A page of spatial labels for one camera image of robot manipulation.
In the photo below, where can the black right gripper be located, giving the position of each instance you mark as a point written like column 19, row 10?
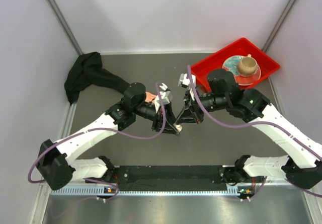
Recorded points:
column 195, row 116

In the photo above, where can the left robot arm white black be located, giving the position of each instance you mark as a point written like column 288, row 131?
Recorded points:
column 59, row 162

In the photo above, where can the mannequin hand with long nails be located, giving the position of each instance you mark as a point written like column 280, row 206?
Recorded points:
column 150, row 97

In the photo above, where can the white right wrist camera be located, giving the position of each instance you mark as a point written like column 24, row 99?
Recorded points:
column 184, row 82

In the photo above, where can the beige nail polish bottle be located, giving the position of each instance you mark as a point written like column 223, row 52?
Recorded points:
column 178, row 127

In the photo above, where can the black sleeve cloth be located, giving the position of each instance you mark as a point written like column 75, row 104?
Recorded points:
column 88, row 70

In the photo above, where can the red plastic tray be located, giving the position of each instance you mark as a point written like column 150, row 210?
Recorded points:
column 239, row 48

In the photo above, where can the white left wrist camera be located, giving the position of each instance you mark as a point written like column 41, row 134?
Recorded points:
column 165, row 96

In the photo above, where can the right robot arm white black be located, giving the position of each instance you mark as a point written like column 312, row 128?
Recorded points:
column 301, row 166

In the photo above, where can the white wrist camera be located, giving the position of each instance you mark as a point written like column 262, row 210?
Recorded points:
column 165, row 96
column 184, row 82

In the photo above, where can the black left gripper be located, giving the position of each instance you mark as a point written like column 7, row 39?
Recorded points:
column 170, row 120

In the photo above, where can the beige ceramic cup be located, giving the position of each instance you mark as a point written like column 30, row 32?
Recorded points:
column 247, row 66

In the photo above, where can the red and teal plate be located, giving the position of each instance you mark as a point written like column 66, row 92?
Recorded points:
column 230, row 65

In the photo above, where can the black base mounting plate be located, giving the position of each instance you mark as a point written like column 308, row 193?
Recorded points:
column 174, row 178

